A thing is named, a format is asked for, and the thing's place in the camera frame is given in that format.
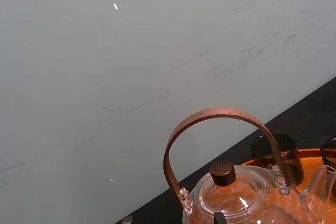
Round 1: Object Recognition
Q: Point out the glass teapot lid, dark knob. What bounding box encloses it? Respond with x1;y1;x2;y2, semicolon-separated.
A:
198;161;269;215

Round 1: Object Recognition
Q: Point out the black table cloth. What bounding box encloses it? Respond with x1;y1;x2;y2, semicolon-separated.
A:
114;76;336;224

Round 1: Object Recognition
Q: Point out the glass teapot with wooden handle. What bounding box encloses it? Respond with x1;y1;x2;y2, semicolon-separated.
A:
163;107;336;224

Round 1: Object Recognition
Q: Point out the round brown wooden tray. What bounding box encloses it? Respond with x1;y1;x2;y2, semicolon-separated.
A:
239;148;336;224

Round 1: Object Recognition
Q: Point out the amber drinking glass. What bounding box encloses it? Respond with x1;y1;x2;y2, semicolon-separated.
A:
320;137;336;199
250;133;305;187

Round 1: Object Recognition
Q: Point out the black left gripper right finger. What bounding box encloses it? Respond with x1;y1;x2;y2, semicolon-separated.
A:
213;212;226;224

